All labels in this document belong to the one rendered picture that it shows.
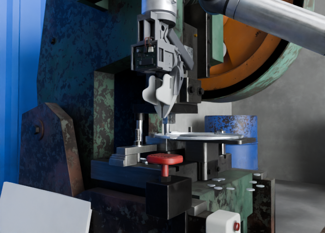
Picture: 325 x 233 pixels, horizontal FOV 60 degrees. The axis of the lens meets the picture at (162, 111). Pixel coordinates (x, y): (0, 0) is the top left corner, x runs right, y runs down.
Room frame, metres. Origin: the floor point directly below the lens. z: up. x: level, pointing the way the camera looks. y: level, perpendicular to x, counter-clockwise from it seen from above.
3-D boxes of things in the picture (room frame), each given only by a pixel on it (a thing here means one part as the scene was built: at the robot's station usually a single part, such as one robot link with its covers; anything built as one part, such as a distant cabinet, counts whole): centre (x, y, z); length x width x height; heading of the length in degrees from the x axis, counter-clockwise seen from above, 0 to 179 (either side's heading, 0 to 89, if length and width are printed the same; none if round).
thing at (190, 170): (1.02, -0.02, 0.68); 0.45 x 0.30 x 0.06; 143
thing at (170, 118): (1.01, -0.03, 0.84); 0.05 x 0.03 x 0.04; 143
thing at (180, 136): (0.94, -0.12, 0.78); 0.29 x 0.29 x 0.01
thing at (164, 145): (1.01, -0.02, 0.76); 0.15 x 0.09 x 0.05; 143
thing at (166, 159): (0.61, 0.00, 0.72); 0.07 x 0.06 x 0.08; 53
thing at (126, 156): (0.88, 0.08, 0.76); 0.17 x 0.06 x 0.10; 143
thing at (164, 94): (0.58, 0.00, 0.89); 0.06 x 0.03 x 0.09; 143
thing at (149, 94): (0.60, 0.02, 0.89); 0.06 x 0.03 x 0.09; 143
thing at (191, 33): (0.99, -0.05, 1.04); 0.17 x 0.15 x 0.30; 53
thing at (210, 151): (0.91, -0.16, 0.72); 0.25 x 0.14 x 0.14; 53
